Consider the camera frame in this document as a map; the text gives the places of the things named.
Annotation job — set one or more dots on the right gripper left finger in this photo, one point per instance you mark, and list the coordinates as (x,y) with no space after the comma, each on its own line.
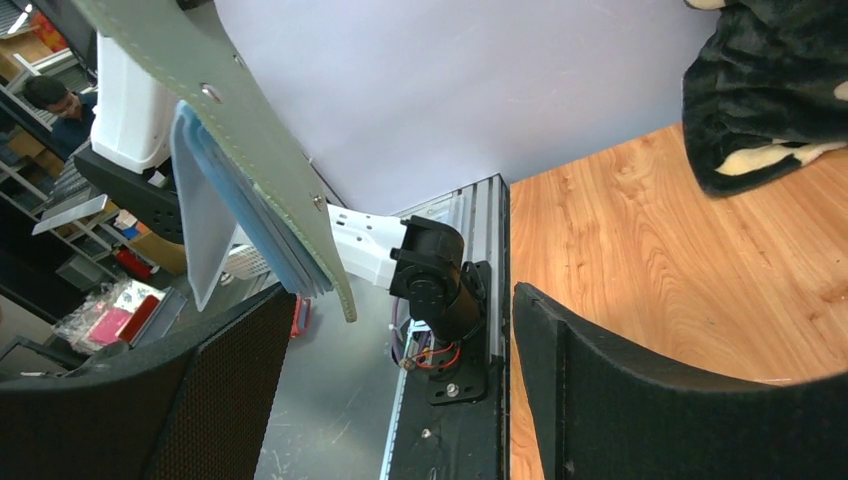
(194,404)

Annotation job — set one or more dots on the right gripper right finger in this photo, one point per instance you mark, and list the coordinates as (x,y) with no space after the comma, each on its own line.
(605,407)

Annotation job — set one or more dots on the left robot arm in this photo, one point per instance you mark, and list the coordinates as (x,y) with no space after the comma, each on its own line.
(154,155)

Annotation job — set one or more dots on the red and pink packet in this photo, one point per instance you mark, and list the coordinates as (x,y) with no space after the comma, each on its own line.
(122,311)

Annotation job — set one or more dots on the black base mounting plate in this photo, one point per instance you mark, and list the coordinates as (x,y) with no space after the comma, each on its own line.
(457,424)

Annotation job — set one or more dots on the storage shelves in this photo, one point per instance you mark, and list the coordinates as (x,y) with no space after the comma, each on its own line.
(59,237)

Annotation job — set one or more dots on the person in background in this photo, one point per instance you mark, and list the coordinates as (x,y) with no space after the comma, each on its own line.
(74,111)

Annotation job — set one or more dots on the black floral blanket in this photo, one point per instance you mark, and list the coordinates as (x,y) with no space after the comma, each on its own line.
(767,92)

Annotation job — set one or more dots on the aluminium frame rail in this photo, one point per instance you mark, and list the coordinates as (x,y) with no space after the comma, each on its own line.
(457,212)

